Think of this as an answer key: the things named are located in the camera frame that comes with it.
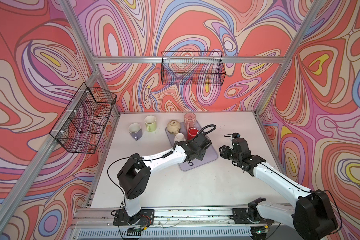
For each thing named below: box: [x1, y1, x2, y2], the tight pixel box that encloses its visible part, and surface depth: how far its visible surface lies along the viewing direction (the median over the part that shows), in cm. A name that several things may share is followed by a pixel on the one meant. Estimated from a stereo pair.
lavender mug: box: [128, 123, 143, 141], surface depth 103 cm
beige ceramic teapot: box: [167, 119, 181, 135], surface depth 103 cm
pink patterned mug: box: [183, 111, 196, 135], surface depth 103 cm
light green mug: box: [144, 115, 157, 132], surface depth 104 cm
